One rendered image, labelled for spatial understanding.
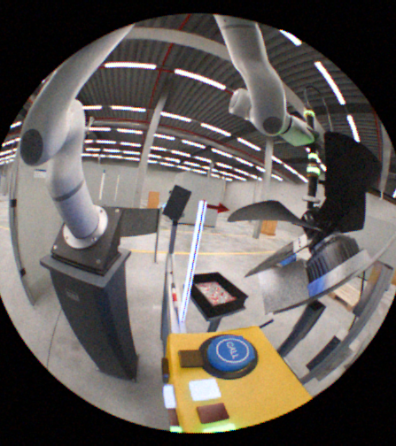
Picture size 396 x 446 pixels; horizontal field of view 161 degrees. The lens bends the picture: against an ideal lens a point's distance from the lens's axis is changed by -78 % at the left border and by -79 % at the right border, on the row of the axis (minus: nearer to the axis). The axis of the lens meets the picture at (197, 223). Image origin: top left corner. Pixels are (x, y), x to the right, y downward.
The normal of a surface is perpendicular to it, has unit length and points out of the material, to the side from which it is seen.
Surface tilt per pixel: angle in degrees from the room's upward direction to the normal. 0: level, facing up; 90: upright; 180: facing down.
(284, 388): 0
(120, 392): 0
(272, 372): 0
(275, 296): 55
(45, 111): 101
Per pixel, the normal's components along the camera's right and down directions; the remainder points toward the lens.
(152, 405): 0.18, -0.97
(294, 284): -0.46, -0.56
